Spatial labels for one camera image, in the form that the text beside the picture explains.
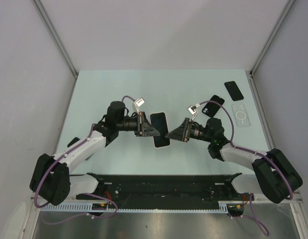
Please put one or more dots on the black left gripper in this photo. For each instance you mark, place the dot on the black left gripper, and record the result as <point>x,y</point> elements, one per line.
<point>143,127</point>

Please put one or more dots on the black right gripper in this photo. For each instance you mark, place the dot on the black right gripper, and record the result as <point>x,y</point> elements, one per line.
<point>183,132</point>

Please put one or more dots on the black smartphone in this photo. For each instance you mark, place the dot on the black smartphone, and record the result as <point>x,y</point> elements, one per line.
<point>160,129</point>

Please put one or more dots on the black phone case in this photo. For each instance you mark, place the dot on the black phone case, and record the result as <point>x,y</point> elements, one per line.
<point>210,109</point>

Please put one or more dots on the black phone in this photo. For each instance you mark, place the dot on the black phone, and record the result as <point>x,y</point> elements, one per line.
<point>233,91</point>
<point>79,148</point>

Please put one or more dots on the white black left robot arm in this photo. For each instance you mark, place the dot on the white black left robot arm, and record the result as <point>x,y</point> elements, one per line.
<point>51,177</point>

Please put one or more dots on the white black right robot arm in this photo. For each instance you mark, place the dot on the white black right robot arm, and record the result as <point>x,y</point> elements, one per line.
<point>274,176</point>

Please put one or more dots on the clear magsafe phone case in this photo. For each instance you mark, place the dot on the clear magsafe phone case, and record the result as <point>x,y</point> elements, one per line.
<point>240,115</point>

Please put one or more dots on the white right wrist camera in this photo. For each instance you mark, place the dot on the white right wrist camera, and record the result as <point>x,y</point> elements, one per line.
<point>194,111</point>

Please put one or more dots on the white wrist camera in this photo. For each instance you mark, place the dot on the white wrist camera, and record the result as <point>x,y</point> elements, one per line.
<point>194,111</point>
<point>137,104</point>

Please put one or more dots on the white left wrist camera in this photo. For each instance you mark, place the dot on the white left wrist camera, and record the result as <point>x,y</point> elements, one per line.
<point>137,104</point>

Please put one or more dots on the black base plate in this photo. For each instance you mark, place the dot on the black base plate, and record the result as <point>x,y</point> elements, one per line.
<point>164,189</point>

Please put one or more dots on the grey slotted cable duct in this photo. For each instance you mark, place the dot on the grey slotted cable duct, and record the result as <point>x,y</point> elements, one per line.
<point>98,207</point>

